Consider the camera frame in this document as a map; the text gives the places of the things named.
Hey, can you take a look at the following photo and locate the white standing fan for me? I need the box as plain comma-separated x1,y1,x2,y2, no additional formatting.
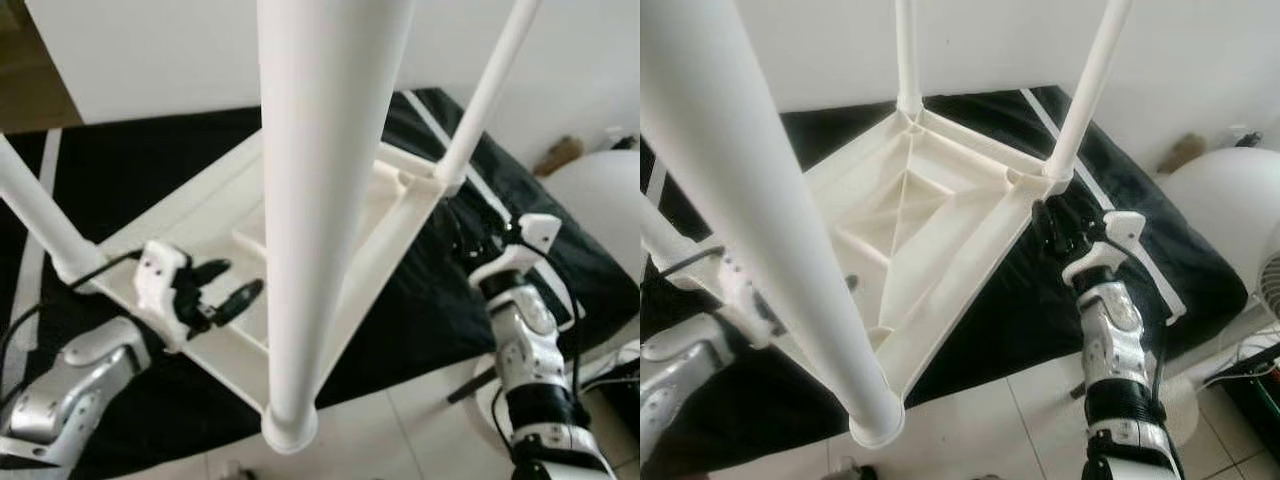
1163,146,1280,401
474,148,640,443

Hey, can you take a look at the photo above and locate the black floor rack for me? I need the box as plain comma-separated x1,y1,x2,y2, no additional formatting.
1198,343,1280,443

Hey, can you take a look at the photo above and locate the small brown lumpy object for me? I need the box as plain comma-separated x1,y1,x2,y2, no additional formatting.
1157,133,1207,174
535,136,584,177

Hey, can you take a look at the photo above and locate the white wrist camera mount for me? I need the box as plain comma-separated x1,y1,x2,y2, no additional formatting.
134,239,193,353
714,254,778,353
1061,209,1147,288
467,212,564,293

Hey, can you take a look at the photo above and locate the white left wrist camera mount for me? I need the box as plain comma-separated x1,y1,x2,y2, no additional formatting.
134,239,193,353
714,254,778,353

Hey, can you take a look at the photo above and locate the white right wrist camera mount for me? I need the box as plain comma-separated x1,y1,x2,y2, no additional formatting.
467,212,564,293
1061,209,1147,288

